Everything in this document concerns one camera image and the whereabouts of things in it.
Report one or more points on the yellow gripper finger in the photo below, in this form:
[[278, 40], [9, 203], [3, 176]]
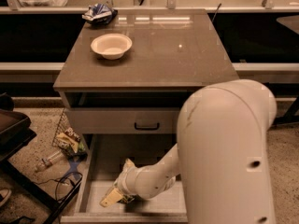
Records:
[[112, 196]]

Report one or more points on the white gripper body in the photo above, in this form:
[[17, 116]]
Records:
[[127, 180]]

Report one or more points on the green jalapeno chip bag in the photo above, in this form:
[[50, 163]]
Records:
[[127, 199]]

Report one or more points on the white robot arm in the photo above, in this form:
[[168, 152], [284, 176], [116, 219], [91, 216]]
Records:
[[220, 155]]

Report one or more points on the green chip bag on floor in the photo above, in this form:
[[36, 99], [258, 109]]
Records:
[[70, 143]]

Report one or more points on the grey drawer cabinet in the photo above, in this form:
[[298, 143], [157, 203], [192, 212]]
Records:
[[174, 53]]

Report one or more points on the blue white chip bag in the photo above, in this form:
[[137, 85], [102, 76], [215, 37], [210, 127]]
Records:
[[99, 14]]

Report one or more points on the blue tape floor marker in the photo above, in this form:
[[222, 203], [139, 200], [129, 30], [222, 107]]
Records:
[[74, 162]]

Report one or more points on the clear plastic bottle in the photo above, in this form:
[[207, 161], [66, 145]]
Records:
[[49, 161]]

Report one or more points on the black chair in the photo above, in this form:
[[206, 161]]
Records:
[[44, 114]]

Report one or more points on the white paper bowl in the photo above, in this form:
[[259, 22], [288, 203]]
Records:
[[111, 46]]

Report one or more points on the black metal stand leg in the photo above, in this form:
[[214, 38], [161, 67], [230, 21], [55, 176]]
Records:
[[291, 115]]

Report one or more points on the closed drawer with black handle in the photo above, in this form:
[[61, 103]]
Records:
[[123, 120]]

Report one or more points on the wire mesh basket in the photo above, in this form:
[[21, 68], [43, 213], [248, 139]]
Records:
[[62, 125]]

